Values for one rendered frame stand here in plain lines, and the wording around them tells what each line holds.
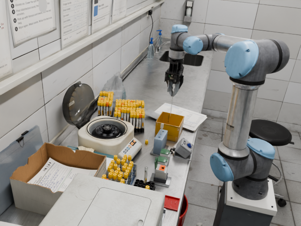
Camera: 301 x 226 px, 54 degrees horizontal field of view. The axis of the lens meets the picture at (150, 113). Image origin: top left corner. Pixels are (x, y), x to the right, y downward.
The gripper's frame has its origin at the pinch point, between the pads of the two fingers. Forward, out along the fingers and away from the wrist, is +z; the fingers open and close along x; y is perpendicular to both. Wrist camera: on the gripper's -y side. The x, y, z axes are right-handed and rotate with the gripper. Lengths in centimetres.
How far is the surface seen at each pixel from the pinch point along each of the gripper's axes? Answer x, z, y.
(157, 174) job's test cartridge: 5.9, 20.5, 41.0
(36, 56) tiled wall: -50, -24, 42
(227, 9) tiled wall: 7, -18, -202
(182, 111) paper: 1.6, 24.2, -28.2
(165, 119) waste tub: -3.8, 19.9, -7.0
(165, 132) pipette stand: 1.3, 15.6, 14.5
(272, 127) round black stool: 66, 48, -81
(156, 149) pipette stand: -0.3, 21.7, 21.7
